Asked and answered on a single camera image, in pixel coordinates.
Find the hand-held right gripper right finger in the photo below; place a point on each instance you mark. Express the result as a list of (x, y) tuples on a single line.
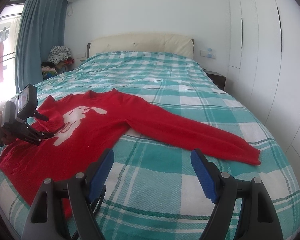
[(202, 177)]

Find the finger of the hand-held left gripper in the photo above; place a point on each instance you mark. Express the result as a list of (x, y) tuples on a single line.
[(43, 117), (47, 135)]

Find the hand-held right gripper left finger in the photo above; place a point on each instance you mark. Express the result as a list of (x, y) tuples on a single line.
[(102, 170)]

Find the red sweater with white dog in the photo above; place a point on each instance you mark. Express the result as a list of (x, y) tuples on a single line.
[(95, 130)]

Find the pile of clothes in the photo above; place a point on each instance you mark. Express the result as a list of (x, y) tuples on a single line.
[(58, 55)]

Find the window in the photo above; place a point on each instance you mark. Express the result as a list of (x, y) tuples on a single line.
[(7, 60)]

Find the red hanging garment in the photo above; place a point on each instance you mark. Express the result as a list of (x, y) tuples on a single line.
[(0, 60)]

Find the blue curtain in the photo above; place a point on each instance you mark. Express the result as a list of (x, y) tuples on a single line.
[(40, 30)]

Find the bed with teal plaid sheet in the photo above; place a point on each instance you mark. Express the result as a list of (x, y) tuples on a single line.
[(165, 85)]

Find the dark wooden nightstand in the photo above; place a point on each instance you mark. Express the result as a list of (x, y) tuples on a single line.
[(218, 78)]

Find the cream padded headboard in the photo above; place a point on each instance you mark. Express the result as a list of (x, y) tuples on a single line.
[(140, 42)]

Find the white wardrobe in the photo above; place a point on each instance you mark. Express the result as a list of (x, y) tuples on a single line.
[(260, 42)]

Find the white wall switch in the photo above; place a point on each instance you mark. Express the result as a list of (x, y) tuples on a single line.
[(81, 55)]

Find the white round wall pipe cover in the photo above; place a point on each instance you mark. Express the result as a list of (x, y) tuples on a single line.
[(69, 12)]

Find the white wall socket blue plug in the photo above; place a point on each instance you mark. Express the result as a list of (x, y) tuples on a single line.
[(208, 53)]

